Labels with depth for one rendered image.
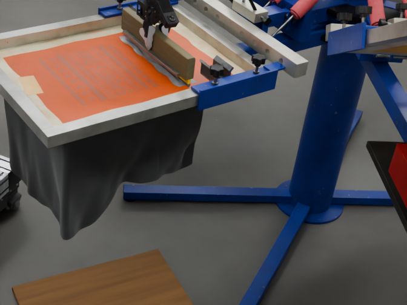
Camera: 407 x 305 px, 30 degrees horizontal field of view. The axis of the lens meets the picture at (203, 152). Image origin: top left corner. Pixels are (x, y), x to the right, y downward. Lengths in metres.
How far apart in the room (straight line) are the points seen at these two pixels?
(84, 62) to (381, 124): 2.19
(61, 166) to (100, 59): 0.41
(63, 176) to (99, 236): 0.98
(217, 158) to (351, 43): 1.69
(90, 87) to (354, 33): 0.79
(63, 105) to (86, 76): 0.18
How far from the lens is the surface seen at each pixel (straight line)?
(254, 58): 2.33
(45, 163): 2.35
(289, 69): 2.41
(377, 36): 1.98
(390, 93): 2.58
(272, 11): 2.70
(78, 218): 2.38
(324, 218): 3.44
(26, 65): 2.41
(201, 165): 3.63
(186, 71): 2.31
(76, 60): 2.44
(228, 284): 3.05
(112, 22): 2.66
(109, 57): 2.46
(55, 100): 2.24
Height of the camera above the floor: 2.14
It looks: 35 degrees down
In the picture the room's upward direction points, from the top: 8 degrees clockwise
